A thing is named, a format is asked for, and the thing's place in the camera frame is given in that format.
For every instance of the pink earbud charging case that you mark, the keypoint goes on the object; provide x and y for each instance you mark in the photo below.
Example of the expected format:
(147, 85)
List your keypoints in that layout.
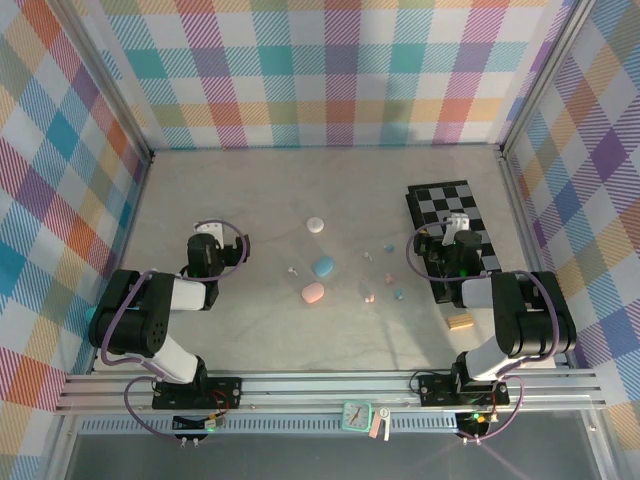
(312, 293)

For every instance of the white earbud charging case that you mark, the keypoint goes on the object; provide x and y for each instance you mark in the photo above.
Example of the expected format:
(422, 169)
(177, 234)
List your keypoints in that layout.
(315, 225)

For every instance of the blue earbud charging case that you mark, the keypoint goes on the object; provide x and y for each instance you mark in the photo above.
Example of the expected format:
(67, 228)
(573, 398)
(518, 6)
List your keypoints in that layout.
(323, 266)

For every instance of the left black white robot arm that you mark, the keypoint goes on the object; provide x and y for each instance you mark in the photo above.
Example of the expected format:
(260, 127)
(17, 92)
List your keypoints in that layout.
(130, 320)

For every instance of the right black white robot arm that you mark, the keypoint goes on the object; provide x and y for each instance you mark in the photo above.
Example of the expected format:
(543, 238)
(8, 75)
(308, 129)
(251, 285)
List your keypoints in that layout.
(530, 320)

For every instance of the black grey folding chessboard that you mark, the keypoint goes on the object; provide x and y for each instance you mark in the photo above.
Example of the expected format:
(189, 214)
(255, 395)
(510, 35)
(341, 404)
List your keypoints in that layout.
(450, 200)

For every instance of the small wooden block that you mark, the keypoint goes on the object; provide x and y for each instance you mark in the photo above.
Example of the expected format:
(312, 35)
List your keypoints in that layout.
(460, 322)

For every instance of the teal plastic object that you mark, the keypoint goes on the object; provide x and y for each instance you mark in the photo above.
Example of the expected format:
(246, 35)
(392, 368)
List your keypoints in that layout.
(91, 316)

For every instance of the small circuit board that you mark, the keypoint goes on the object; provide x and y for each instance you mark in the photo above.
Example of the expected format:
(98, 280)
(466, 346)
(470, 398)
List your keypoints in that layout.
(475, 421)
(200, 424)

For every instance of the small white tag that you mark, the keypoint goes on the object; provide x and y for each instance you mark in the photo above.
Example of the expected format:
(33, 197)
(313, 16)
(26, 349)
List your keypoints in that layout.
(385, 422)

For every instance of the small teal alarm clock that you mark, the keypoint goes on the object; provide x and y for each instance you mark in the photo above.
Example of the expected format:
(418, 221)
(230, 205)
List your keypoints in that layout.
(356, 416)

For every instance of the small pink tag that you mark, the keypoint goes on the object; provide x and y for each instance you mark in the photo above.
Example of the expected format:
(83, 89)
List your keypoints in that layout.
(373, 432)

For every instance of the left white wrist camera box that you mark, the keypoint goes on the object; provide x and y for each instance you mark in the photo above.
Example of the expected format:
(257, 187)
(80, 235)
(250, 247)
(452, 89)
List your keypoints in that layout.
(210, 229)

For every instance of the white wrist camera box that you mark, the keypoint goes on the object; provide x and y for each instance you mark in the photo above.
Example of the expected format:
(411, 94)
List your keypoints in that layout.
(210, 229)
(457, 221)

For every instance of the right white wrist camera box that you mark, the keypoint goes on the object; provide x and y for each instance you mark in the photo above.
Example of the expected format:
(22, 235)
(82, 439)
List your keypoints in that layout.
(457, 221)

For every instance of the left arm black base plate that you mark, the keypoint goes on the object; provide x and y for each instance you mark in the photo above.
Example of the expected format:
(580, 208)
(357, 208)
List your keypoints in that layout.
(220, 392)

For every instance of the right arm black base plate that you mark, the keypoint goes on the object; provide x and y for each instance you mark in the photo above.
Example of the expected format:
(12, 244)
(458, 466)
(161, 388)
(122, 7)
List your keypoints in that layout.
(435, 390)

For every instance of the aluminium mounting rail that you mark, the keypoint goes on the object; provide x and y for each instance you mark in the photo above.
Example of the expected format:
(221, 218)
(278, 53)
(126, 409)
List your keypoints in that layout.
(320, 387)

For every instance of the aluminium frame post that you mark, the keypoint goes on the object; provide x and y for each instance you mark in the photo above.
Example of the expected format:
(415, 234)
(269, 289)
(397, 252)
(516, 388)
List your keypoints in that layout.
(545, 75)
(100, 75)

